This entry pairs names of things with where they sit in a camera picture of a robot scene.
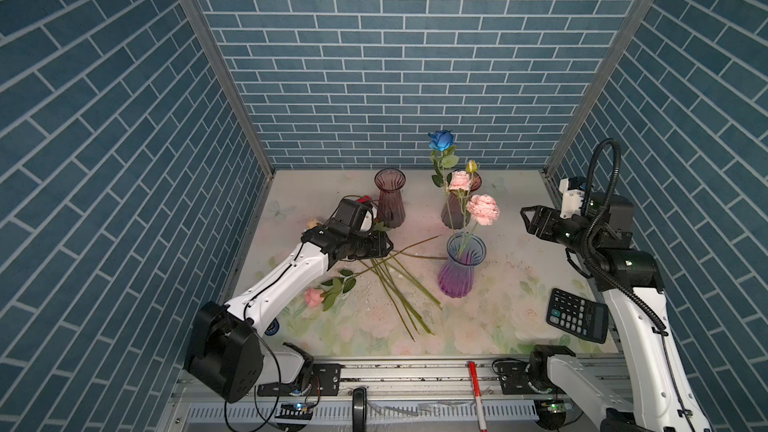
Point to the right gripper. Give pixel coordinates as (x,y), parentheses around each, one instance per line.
(551,215)

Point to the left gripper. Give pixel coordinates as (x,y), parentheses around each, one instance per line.
(378,247)

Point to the pink carnation spray stem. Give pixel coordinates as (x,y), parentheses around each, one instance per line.
(483,209)

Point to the purple blue gradient vase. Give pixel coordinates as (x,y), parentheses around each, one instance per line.
(465,252)

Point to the blue rose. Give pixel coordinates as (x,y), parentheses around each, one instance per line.
(442,156)

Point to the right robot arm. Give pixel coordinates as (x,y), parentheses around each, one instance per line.
(596,234)

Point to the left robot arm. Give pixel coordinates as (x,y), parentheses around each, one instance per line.
(227,351)

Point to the dark purple glass vase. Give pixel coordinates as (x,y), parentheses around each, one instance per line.
(390,209)

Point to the pink glass vase with ribbon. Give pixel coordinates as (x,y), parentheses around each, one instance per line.
(459,187)

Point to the white rose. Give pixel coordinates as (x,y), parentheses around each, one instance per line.
(367,222)

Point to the pink rose on table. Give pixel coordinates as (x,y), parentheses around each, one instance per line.
(386,269)

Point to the black calculator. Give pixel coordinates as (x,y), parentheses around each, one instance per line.
(585,319)

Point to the blue black handheld device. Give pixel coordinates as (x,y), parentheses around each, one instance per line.
(272,328)

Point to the red white marker pen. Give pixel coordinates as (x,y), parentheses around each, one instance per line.
(482,424)

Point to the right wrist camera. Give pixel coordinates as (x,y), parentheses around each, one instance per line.
(572,190)

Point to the aluminium mounting rail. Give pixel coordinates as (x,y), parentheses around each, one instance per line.
(435,378)

